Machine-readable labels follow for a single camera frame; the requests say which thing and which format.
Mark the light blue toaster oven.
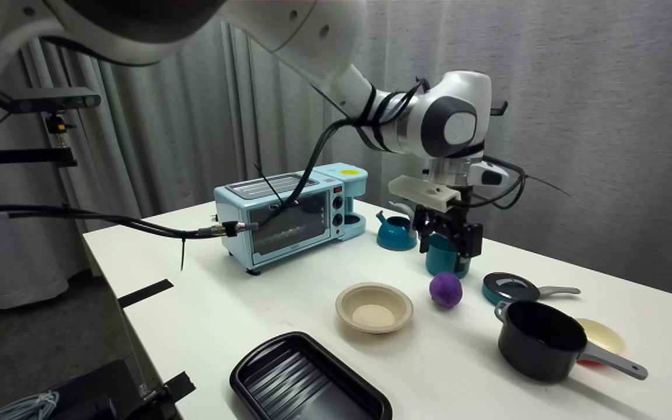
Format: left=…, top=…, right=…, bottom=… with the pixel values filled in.
left=214, top=163, right=369, bottom=276

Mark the black pot with grey handle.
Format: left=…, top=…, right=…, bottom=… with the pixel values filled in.
left=494, top=300, right=649, bottom=384

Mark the purple plush toy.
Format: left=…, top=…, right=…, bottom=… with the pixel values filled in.
left=429, top=272, right=464, bottom=309

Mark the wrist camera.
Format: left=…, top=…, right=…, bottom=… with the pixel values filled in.
left=388, top=175, right=463, bottom=213

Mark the teal toy kettle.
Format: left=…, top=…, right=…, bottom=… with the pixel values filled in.
left=376, top=202, right=419, bottom=252

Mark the grey curtain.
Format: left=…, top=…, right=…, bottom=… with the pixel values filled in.
left=0, top=0, right=672, bottom=310

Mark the teal pan with grey handle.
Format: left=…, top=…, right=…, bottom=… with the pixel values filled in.
left=481, top=271, right=582, bottom=306

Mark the white bowl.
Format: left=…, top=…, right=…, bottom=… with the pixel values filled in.
left=335, top=282, right=415, bottom=335

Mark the coil of white cable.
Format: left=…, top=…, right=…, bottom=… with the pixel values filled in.
left=0, top=390, right=61, bottom=420

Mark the teal cup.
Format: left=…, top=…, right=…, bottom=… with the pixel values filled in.
left=426, top=233, right=471, bottom=279

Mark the strip of black tape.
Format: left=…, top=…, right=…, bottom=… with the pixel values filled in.
left=161, top=371, right=197, bottom=404
left=117, top=278, right=175, bottom=310

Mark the camera on mount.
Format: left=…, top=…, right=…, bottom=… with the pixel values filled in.
left=0, top=87, right=103, bottom=169

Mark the black ridged tray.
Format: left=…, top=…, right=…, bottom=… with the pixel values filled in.
left=229, top=331, right=394, bottom=420

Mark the toaster oven door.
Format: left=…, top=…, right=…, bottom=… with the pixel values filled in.
left=248, top=194, right=333, bottom=258

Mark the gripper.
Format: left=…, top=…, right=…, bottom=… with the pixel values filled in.
left=413, top=202, right=484, bottom=276

